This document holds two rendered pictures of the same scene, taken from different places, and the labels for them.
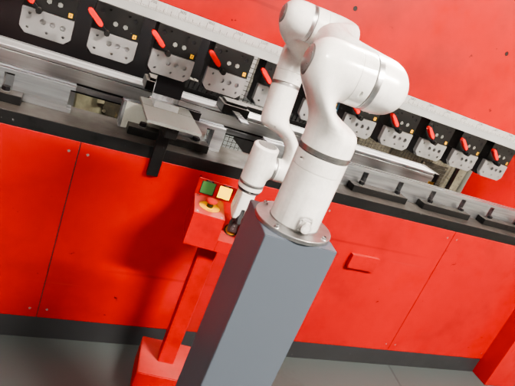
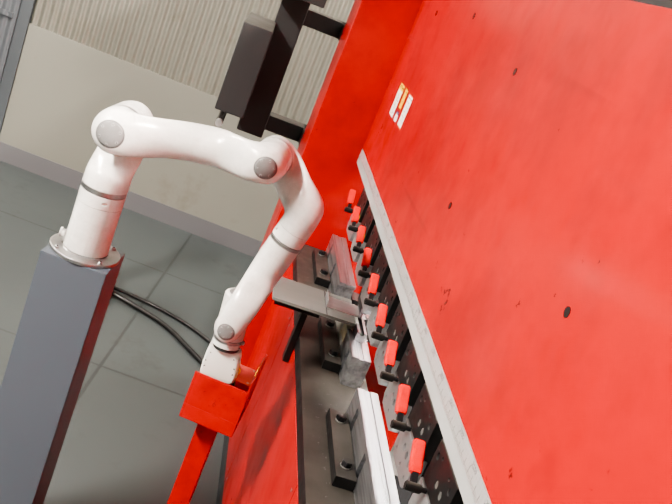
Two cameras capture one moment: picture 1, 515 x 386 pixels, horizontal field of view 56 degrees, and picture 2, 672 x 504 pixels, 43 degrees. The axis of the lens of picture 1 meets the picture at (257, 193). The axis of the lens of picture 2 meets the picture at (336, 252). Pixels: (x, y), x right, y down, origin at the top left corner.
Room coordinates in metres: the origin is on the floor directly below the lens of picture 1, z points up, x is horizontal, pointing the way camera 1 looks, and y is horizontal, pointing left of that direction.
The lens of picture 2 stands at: (2.21, -1.98, 1.96)
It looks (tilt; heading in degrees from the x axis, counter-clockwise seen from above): 18 degrees down; 105
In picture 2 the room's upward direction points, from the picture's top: 22 degrees clockwise
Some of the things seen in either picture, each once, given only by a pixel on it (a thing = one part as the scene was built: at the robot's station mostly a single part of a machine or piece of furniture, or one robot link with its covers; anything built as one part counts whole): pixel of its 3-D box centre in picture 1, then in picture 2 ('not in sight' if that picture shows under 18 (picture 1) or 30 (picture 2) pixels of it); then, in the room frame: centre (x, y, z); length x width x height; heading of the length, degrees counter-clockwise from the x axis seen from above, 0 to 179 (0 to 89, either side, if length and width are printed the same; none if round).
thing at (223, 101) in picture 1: (237, 112); not in sight; (1.99, 0.20, 1.01); 0.26 x 0.12 x 0.05; 26
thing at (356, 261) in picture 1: (362, 262); not in sight; (2.01, -0.56, 0.59); 0.15 x 0.02 x 0.07; 116
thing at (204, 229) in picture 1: (219, 217); (224, 384); (1.51, 0.09, 0.75); 0.20 x 0.16 x 0.18; 104
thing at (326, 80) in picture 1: (332, 99); (120, 146); (1.06, -0.07, 1.30); 0.19 x 0.12 x 0.24; 108
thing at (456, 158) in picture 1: (461, 148); not in sight; (2.31, -0.80, 1.18); 0.15 x 0.09 x 0.17; 116
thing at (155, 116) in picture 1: (169, 116); (313, 299); (1.58, 0.37, 1.00); 0.26 x 0.18 x 0.01; 26
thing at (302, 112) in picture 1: (317, 100); (405, 349); (1.96, -0.08, 1.18); 0.15 x 0.09 x 0.17; 116
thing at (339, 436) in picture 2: not in sight; (340, 447); (1.92, -0.13, 0.89); 0.30 x 0.05 x 0.03; 116
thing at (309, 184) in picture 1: (307, 190); (94, 221); (1.07, -0.10, 1.09); 0.19 x 0.19 x 0.18
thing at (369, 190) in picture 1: (377, 192); not in sight; (2.10, -0.49, 0.89); 0.30 x 0.05 x 0.03; 116
